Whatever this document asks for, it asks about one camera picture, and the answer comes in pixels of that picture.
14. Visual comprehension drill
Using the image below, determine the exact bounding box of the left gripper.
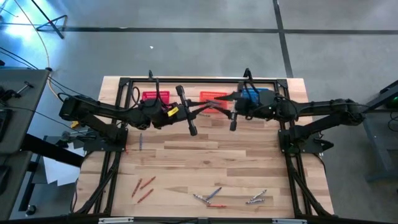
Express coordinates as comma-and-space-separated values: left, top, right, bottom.
150, 85, 220, 137

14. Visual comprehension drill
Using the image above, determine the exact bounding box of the orange plastic basket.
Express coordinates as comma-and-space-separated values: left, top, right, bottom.
198, 91, 229, 113

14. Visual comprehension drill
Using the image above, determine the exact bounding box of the gray side table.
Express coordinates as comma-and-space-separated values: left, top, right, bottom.
0, 68, 50, 155
0, 151, 40, 222

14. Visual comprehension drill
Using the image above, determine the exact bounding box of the white paper sheet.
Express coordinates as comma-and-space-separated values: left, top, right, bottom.
42, 142, 86, 187

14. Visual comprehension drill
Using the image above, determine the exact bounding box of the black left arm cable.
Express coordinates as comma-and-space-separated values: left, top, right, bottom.
131, 77, 161, 108

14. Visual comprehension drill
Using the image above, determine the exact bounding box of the red plastic basket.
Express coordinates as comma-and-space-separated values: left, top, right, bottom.
142, 90, 171, 105

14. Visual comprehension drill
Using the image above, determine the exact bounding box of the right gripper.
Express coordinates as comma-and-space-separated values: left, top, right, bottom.
213, 83, 280, 131

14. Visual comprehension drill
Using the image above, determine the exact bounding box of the black clamp tool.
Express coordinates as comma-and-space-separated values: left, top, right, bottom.
0, 80, 35, 102

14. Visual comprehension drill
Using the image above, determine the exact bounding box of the black aluminium table frame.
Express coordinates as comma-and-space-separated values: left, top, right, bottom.
71, 76, 336, 224

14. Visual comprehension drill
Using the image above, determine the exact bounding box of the gray metal table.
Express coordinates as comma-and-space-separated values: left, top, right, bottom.
341, 79, 398, 183

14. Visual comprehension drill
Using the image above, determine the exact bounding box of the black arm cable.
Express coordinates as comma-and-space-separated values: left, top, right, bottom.
238, 79, 261, 103
131, 77, 161, 108

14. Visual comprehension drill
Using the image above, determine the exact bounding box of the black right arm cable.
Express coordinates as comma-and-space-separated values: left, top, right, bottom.
238, 79, 261, 103

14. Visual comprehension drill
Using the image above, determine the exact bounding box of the blue plastic basket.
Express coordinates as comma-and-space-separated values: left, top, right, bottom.
241, 87, 270, 103

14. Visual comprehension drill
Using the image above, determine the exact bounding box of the silver hinge bracket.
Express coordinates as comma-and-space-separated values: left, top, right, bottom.
272, 218, 308, 224
98, 217, 134, 224

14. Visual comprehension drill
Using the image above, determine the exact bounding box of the black tripod stand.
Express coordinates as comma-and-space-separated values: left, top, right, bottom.
30, 0, 68, 40

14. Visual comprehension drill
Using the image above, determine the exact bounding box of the black support beam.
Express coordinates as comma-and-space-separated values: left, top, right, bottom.
21, 133, 85, 169

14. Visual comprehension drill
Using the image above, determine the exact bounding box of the yellow cable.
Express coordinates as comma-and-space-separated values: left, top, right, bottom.
12, 0, 75, 122

